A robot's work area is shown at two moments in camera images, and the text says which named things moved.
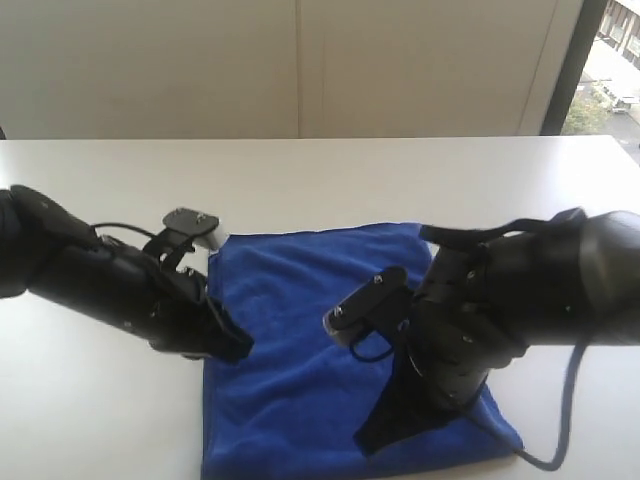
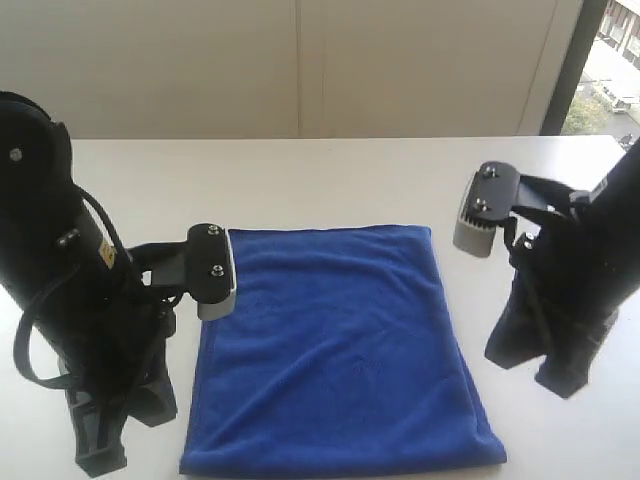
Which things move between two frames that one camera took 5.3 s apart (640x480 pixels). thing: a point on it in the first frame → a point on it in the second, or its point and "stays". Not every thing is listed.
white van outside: [620, 107] stays
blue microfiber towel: [291, 407] stays
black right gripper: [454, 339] → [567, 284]
